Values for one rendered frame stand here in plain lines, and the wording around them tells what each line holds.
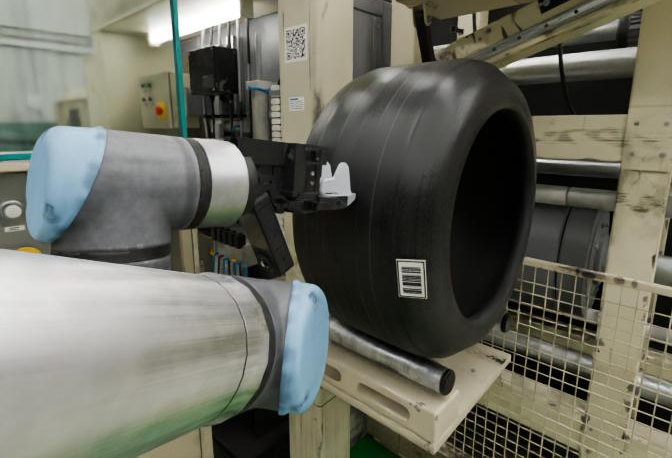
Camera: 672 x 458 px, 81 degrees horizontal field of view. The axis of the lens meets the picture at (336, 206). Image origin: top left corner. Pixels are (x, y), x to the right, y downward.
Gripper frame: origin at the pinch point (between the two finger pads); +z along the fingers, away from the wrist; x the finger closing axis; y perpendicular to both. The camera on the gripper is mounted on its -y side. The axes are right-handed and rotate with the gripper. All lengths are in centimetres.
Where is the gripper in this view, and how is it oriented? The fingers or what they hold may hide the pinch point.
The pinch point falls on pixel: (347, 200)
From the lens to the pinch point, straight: 57.5
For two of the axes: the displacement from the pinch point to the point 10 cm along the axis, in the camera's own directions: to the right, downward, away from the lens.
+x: -7.4, -1.3, 6.6
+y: 0.8, -9.9, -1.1
